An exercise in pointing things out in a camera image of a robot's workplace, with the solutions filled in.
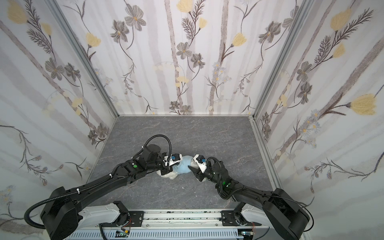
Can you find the aluminium corner post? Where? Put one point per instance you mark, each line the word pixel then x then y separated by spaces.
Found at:
pixel 81 53
pixel 283 54

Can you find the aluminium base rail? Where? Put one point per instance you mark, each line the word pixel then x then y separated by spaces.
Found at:
pixel 111 216

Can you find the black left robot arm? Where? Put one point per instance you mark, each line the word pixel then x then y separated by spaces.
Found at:
pixel 61 214

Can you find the white slotted cable duct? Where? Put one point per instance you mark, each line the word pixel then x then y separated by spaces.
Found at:
pixel 189 234

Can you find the aluminium corner post right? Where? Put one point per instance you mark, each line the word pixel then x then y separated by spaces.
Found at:
pixel 283 54

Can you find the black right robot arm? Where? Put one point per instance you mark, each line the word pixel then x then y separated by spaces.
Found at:
pixel 288 217

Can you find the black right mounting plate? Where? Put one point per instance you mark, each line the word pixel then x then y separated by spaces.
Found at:
pixel 232 218

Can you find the black mounting plate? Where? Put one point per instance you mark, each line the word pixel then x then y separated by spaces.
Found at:
pixel 133 219
pixel 232 218

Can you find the white plush teddy bear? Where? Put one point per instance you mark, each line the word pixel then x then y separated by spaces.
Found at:
pixel 172 175

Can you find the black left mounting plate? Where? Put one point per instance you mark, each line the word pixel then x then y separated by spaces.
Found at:
pixel 133 219

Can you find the light blue fleece hoodie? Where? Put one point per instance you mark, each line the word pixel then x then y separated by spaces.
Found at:
pixel 183 166

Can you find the aluminium corner post left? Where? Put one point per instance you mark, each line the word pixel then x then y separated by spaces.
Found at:
pixel 81 53

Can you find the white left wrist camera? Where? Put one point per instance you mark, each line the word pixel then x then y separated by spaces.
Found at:
pixel 174 159

